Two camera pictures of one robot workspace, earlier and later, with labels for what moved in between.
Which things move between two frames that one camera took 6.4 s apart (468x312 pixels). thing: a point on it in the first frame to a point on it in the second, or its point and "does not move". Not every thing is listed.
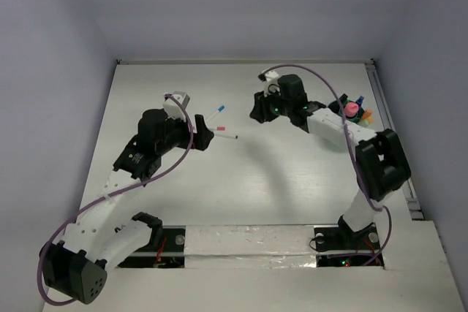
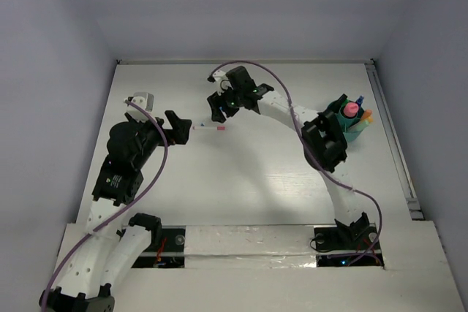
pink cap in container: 351,109 does not move
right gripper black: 261,110 to 213,101
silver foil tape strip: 249,246 does not move
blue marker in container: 360,100 does not move
